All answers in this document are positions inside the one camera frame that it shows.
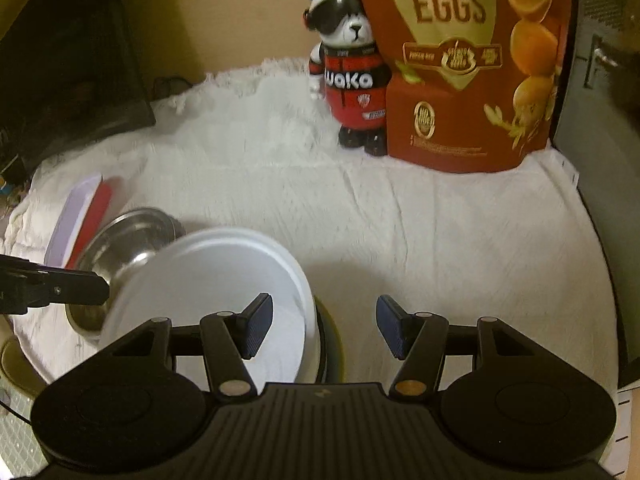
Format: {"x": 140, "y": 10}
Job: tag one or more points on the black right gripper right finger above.
{"x": 418, "y": 340}

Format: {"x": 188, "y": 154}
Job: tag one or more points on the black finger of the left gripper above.
{"x": 25, "y": 285}

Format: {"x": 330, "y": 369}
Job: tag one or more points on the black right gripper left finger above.
{"x": 229, "y": 339}

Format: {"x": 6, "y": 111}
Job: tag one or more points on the white rectangular plastic container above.
{"x": 69, "y": 221}

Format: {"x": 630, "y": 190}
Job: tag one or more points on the white bowl blue outside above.
{"x": 331, "y": 367}

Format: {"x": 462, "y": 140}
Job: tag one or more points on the steel bowl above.
{"x": 116, "y": 253}

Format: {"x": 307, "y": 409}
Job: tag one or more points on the red plastic container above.
{"x": 94, "y": 218}

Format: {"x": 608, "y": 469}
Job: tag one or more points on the white textured cloth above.
{"x": 251, "y": 148}

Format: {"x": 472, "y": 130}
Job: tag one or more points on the black monitor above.
{"x": 69, "y": 77}

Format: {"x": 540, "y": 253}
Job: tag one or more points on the grey computer case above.
{"x": 598, "y": 133}

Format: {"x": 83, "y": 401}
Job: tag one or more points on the red quail eggs bag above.
{"x": 474, "y": 82}

